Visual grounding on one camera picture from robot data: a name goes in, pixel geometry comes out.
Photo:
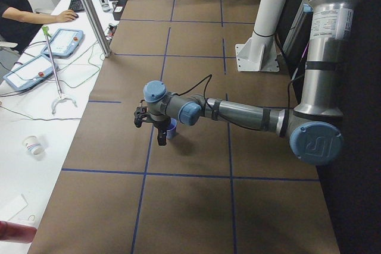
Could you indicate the person right forearm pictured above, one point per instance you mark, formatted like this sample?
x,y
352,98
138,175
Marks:
x,y
30,17

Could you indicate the black keyboard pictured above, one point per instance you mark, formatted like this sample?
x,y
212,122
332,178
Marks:
x,y
76,6

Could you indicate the person right hand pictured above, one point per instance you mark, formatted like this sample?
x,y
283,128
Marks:
x,y
65,16

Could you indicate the lower teach pendant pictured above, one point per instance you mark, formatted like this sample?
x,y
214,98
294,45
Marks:
x,y
30,74

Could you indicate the reacher grabber tool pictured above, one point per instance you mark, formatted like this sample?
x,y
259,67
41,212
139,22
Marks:
x,y
62,97

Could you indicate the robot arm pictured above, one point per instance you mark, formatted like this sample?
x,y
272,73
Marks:
x,y
311,127

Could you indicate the white paper sheet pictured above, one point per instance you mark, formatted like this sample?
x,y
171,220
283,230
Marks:
x,y
13,207

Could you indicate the white paper cup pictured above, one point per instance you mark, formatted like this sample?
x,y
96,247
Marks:
x,y
34,147

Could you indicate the red bottle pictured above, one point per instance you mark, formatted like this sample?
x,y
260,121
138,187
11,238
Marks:
x,y
11,232

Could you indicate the white pedestal column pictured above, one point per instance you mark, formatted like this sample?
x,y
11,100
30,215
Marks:
x,y
258,54

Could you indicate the aluminium frame post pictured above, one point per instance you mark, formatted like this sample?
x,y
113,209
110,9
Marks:
x,y
96,27

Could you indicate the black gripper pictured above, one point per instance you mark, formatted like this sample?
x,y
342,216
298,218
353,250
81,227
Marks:
x,y
158,124

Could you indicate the person in black shirt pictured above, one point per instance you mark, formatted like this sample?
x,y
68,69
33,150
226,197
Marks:
x,y
17,32

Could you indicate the teach pendant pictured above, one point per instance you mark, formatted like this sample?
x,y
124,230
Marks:
x,y
30,74
65,41

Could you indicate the light blue ribbed cup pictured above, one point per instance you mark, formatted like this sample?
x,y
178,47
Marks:
x,y
171,129

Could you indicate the upper teach pendant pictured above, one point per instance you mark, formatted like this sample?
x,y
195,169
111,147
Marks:
x,y
65,41

